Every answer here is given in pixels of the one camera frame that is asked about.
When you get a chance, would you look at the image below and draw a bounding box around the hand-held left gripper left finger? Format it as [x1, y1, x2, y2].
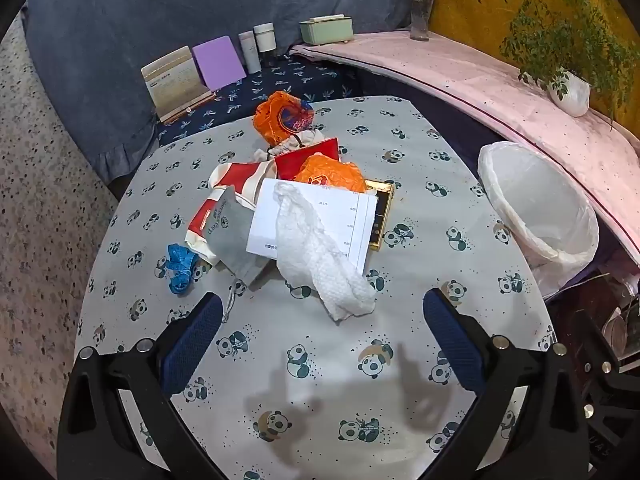
[56, 291, 224, 480]

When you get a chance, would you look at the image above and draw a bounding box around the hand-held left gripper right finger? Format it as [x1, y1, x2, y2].
[422, 287, 591, 480]

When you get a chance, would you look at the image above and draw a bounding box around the blue plastic wrapper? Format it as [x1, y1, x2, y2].
[166, 243, 197, 296]

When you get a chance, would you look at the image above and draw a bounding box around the grey fabric pouch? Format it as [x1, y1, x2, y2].
[206, 185, 273, 288]

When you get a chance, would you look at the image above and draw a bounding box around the white paper towel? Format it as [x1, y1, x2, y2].
[274, 182, 377, 322]

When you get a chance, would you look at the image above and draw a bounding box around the bin with white liner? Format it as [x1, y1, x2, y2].
[477, 141, 601, 301]

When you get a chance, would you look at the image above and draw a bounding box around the white printed paper sheet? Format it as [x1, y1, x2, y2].
[246, 178, 377, 268]

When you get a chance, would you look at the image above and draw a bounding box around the orange plastic bag red print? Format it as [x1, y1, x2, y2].
[294, 154, 368, 195]

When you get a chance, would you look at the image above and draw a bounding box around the gold black box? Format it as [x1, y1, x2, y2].
[364, 178, 396, 252]

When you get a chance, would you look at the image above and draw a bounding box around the crushed red white paper cup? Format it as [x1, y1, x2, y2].
[186, 157, 273, 266]

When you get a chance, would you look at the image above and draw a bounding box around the red cardboard box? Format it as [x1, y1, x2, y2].
[274, 137, 341, 181]

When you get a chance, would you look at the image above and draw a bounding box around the crumpled cream paper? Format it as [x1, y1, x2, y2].
[252, 130, 326, 161]

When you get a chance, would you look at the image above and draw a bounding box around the orange plastic bag blue print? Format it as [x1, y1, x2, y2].
[251, 91, 316, 146]

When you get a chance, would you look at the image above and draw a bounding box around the dark purple cloth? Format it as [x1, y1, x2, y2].
[357, 67, 506, 148]

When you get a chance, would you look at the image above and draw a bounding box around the desk calendar on wooden stand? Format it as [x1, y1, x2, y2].
[141, 46, 217, 123]

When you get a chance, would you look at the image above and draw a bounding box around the pink blanket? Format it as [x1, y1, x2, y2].
[290, 30, 640, 261]

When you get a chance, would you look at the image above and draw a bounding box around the green plant in white pot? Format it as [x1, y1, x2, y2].
[474, 0, 637, 131]

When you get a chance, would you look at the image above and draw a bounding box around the dark blue patterned cloth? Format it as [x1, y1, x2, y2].
[155, 55, 361, 148]

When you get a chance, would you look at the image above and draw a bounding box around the grey white bottle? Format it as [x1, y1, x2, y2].
[238, 30, 262, 74]

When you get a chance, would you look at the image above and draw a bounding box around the white jar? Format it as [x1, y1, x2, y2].
[253, 22, 276, 68]

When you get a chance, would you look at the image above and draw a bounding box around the glass vase with red flowers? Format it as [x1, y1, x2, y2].
[390, 0, 448, 42]

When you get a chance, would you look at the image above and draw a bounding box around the yellow cloth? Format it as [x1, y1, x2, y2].
[430, 0, 640, 136]

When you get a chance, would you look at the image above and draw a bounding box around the grey blue cushion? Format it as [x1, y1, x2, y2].
[20, 0, 441, 186]

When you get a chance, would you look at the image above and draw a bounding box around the green tissue box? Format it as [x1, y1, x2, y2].
[299, 12, 354, 46]

